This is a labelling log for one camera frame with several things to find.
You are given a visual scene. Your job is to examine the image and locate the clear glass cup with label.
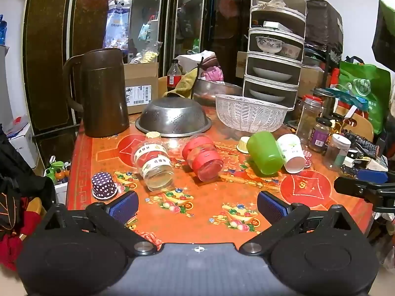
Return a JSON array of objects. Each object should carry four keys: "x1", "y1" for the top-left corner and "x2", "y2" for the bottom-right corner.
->
[{"x1": 132, "y1": 140, "x2": 175, "y2": 192}]

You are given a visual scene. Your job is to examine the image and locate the tall glass jar red lid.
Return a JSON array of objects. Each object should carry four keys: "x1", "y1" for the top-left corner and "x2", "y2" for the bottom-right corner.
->
[{"x1": 296, "y1": 95, "x2": 323, "y2": 144}]

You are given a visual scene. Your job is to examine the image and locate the green shopping bag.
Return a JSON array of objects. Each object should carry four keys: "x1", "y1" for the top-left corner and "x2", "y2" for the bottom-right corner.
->
[{"x1": 338, "y1": 56, "x2": 392, "y2": 134}]

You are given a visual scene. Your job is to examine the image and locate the steel colander bowl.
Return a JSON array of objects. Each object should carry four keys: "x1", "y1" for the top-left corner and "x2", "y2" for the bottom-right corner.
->
[{"x1": 135, "y1": 98, "x2": 212, "y2": 138}]

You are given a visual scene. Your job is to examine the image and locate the cola bottle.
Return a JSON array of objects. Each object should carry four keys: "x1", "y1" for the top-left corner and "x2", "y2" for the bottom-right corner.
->
[{"x1": 167, "y1": 59, "x2": 183, "y2": 93}]

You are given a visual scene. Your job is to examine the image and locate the red printed tablecloth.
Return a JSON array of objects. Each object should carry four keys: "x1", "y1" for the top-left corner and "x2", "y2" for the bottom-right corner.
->
[{"x1": 66, "y1": 111, "x2": 374, "y2": 250}]

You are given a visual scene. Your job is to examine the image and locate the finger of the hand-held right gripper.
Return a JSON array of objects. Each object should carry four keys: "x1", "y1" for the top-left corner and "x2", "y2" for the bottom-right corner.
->
[
  {"x1": 334, "y1": 177, "x2": 395, "y2": 212},
  {"x1": 358, "y1": 170, "x2": 389, "y2": 184}
]

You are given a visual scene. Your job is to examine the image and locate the black woven item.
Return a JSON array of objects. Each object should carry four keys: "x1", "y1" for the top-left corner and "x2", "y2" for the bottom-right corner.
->
[{"x1": 344, "y1": 132, "x2": 380, "y2": 158}]

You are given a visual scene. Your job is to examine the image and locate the yellow cloth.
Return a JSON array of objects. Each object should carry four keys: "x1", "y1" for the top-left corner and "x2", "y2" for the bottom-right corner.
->
[{"x1": 163, "y1": 68, "x2": 201, "y2": 99}]

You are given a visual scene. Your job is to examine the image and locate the plastic jar white lid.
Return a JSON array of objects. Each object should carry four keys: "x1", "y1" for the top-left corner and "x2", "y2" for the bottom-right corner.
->
[{"x1": 323, "y1": 134, "x2": 352, "y2": 171}]

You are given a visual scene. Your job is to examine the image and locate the jar with red lids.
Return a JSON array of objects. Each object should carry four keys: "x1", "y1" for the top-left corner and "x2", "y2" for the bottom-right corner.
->
[{"x1": 182, "y1": 133, "x2": 224, "y2": 182}]

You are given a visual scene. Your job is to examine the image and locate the small yellow cup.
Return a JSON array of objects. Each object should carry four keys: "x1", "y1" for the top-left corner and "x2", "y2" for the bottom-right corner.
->
[{"x1": 237, "y1": 136, "x2": 250, "y2": 154}]

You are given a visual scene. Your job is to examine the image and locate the white paper cup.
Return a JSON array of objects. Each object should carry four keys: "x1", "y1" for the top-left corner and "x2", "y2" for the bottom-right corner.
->
[{"x1": 276, "y1": 134, "x2": 307, "y2": 174}]

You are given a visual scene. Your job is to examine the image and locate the bag of yellow crackers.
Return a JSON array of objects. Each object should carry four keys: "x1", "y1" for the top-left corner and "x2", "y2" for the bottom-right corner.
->
[{"x1": 128, "y1": 41, "x2": 162, "y2": 65}]

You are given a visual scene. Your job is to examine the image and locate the pink floral ceramic bowl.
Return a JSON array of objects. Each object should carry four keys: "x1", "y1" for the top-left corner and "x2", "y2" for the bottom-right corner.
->
[{"x1": 279, "y1": 43, "x2": 302, "y2": 59}]

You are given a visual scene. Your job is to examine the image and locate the white cardboard box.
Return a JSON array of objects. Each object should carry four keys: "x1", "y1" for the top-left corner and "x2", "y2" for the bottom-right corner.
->
[{"x1": 8, "y1": 123, "x2": 39, "y2": 168}]

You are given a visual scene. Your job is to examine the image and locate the dark clothing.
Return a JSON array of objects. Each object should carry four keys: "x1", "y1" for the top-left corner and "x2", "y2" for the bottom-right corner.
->
[{"x1": 0, "y1": 125, "x2": 56, "y2": 238}]

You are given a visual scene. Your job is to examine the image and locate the hanging green black bag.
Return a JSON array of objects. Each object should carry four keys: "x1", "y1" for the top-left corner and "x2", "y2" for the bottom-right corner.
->
[{"x1": 372, "y1": 0, "x2": 395, "y2": 71}]

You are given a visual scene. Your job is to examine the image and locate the tiered mesh dish rack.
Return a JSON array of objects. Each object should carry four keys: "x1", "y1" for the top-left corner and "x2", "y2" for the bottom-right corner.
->
[{"x1": 242, "y1": 0, "x2": 307, "y2": 111}]

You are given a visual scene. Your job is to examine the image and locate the cardboard box with labels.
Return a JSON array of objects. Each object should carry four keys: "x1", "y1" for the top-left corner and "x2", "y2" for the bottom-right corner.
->
[{"x1": 123, "y1": 62, "x2": 159, "y2": 115}]

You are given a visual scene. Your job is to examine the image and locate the patterned ceramic bowl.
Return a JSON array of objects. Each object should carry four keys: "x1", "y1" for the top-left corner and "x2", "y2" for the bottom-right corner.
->
[{"x1": 256, "y1": 36, "x2": 284, "y2": 54}]

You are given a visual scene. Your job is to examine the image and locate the glass jar dark lid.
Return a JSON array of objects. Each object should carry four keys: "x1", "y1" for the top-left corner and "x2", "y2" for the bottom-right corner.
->
[{"x1": 309, "y1": 118, "x2": 332, "y2": 153}]

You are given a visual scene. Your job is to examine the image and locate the brown plastic pitcher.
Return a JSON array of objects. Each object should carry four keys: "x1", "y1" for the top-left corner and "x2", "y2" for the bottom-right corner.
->
[{"x1": 62, "y1": 48, "x2": 130, "y2": 138}]

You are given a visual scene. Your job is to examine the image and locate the small orange toy bottles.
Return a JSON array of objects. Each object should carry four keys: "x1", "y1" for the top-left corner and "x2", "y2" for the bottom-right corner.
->
[{"x1": 46, "y1": 160, "x2": 71, "y2": 185}]

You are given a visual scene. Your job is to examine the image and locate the pink plastic bag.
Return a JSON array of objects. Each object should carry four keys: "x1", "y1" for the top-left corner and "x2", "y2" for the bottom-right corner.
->
[{"x1": 200, "y1": 66, "x2": 224, "y2": 82}]

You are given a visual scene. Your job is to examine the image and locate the red cloth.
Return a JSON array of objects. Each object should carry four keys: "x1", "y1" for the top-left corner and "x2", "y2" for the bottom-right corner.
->
[{"x1": 0, "y1": 210, "x2": 40, "y2": 270}]

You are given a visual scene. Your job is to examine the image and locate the purple polka dot cup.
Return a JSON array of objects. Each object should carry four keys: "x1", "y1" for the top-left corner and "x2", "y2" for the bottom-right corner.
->
[{"x1": 92, "y1": 173, "x2": 118, "y2": 200}]

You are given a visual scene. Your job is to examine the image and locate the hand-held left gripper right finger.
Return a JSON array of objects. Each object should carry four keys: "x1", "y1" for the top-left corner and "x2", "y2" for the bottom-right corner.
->
[{"x1": 240, "y1": 190, "x2": 361, "y2": 256}]

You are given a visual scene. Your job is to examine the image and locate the white plastic basket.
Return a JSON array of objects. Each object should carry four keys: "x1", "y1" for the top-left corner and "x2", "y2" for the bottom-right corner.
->
[{"x1": 215, "y1": 94, "x2": 289, "y2": 132}]

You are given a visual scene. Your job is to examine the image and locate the large steel basin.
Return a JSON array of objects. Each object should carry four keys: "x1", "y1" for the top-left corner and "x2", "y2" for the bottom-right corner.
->
[{"x1": 191, "y1": 78, "x2": 244, "y2": 107}]

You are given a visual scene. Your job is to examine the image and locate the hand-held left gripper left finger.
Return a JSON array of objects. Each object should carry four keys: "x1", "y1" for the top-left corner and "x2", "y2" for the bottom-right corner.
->
[{"x1": 39, "y1": 190, "x2": 157, "y2": 256}]

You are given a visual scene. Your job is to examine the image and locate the white plate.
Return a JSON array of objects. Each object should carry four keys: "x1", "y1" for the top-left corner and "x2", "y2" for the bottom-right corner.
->
[
  {"x1": 249, "y1": 89, "x2": 286, "y2": 102},
  {"x1": 252, "y1": 67, "x2": 293, "y2": 81}
]

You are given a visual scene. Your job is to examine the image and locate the green plastic cup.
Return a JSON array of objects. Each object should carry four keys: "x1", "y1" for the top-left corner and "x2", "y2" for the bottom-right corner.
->
[{"x1": 246, "y1": 131, "x2": 284, "y2": 176}]

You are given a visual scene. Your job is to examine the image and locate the blue white snack bag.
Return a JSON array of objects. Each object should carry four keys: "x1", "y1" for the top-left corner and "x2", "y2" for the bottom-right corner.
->
[{"x1": 103, "y1": 0, "x2": 132, "y2": 50}]

